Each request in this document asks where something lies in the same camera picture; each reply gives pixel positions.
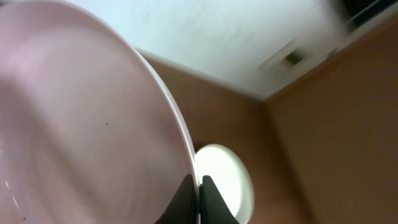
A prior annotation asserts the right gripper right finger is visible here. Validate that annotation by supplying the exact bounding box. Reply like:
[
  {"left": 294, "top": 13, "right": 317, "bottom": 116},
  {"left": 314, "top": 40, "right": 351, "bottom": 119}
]
[{"left": 199, "top": 175, "right": 239, "bottom": 224}]

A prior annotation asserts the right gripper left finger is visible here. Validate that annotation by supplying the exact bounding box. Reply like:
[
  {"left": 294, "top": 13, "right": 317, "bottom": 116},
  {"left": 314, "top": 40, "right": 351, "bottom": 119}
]
[{"left": 155, "top": 174, "right": 197, "bottom": 224}]

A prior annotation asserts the white plate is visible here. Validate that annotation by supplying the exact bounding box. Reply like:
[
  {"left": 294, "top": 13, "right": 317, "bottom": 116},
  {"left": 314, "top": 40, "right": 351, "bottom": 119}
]
[
  {"left": 195, "top": 144, "right": 255, "bottom": 224},
  {"left": 1, "top": 1, "right": 195, "bottom": 223}
]

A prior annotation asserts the white plate top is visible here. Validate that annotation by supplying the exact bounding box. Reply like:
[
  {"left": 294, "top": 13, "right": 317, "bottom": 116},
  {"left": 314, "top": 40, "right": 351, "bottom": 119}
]
[{"left": 1, "top": 1, "right": 195, "bottom": 223}]

